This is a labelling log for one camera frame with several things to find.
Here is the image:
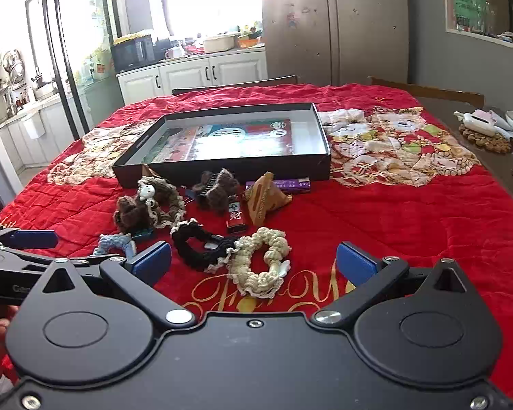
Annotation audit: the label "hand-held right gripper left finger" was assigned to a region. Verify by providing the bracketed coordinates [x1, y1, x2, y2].
[38, 241, 197, 329]

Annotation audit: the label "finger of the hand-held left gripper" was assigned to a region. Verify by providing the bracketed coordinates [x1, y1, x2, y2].
[0, 223, 60, 250]
[0, 248, 58, 268]

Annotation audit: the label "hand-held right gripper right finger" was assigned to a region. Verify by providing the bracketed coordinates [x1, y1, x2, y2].
[310, 241, 475, 329]

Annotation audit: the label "black scrunchie with cream edge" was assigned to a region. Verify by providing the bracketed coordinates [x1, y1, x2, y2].
[171, 219, 240, 273]

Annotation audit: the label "light blue crochet scrunchie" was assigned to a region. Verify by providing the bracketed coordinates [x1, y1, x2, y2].
[93, 234, 137, 261]

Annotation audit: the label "brown furry hair claw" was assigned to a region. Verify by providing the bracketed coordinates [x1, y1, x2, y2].
[192, 168, 242, 212]
[113, 196, 161, 233]

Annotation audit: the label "brown scrunchie with cream lace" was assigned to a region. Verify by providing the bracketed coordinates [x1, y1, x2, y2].
[137, 177, 186, 229]

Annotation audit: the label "red lighter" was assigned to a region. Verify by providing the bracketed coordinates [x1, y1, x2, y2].
[226, 194, 245, 235]

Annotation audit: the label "cream crochet scrunchie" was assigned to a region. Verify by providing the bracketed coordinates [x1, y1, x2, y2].
[226, 227, 292, 300]

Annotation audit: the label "black shallow cardboard box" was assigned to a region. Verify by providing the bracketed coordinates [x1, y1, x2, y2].
[112, 102, 332, 189]

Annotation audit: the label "person's left hand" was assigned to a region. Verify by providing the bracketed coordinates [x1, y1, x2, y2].
[0, 305, 20, 377]

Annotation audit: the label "red printed blanket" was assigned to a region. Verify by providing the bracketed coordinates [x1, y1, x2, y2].
[0, 83, 513, 402]

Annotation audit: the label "purple slim box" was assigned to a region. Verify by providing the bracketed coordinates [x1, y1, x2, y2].
[245, 178, 312, 194]

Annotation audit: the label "white kitchen counter units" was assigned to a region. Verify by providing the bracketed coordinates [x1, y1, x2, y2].
[0, 94, 75, 167]

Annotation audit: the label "white hanging bin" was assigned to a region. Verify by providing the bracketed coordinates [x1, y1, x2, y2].
[23, 109, 48, 139]

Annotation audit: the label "printed picture sheet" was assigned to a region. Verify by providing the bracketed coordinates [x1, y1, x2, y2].
[147, 119, 293, 163]

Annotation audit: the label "steel pot lids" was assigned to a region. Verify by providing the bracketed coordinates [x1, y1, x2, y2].
[2, 49, 24, 84]

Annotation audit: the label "brown woven coaster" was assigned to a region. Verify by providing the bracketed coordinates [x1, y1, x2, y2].
[459, 124, 513, 154]

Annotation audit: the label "white kitchen cabinet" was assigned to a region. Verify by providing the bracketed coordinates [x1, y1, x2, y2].
[116, 49, 268, 105]

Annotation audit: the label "dark wooden chair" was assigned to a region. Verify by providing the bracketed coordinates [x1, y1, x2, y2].
[370, 77, 486, 107]

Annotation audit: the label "black framed glass door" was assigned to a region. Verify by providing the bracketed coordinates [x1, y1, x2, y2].
[43, 0, 124, 141]

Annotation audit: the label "black microwave oven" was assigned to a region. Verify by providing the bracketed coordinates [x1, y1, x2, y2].
[111, 36, 157, 73]

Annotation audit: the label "cream plastic basin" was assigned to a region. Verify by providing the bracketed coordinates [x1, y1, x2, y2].
[202, 34, 236, 54]

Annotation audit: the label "silver refrigerator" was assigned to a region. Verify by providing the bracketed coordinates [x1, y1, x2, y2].
[259, 0, 411, 86]

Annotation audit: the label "green poster card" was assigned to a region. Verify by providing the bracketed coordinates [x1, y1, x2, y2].
[453, 0, 488, 32]

